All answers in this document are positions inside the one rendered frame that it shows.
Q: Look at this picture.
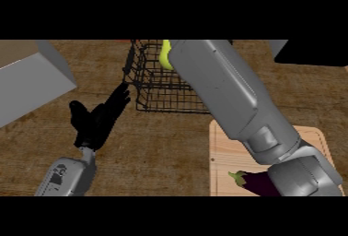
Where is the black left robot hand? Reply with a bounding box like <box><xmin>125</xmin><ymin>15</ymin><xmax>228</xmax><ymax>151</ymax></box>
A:
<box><xmin>67</xmin><ymin>82</ymin><xmax>131</xmax><ymax>151</ymax></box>

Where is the yellow-green pear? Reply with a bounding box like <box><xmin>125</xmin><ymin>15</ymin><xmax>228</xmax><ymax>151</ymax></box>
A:
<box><xmin>157</xmin><ymin>40</ymin><xmax>175</xmax><ymax>71</ymax></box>

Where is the pale wooden cutting board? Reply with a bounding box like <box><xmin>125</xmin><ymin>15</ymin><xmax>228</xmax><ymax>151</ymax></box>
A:
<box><xmin>207</xmin><ymin>119</ymin><xmax>345</xmax><ymax>197</ymax></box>

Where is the grey box appliance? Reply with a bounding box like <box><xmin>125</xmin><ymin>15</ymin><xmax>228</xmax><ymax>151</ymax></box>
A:
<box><xmin>0</xmin><ymin>40</ymin><xmax>78</xmax><ymax>129</ymax></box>

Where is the dark purple eggplant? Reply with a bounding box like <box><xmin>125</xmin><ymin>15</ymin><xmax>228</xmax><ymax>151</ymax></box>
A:
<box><xmin>227</xmin><ymin>171</ymin><xmax>283</xmax><ymax>197</ymax></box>

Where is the black appliance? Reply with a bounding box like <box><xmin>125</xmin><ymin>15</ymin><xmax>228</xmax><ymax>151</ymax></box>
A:
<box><xmin>268</xmin><ymin>40</ymin><xmax>348</xmax><ymax>67</ymax></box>

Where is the black wire tiered basket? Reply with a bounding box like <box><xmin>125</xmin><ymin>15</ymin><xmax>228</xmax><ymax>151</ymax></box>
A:
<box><xmin>120</xmin><ymin>40</ymin><xmax>212</xmax><ymax>114</ymax></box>

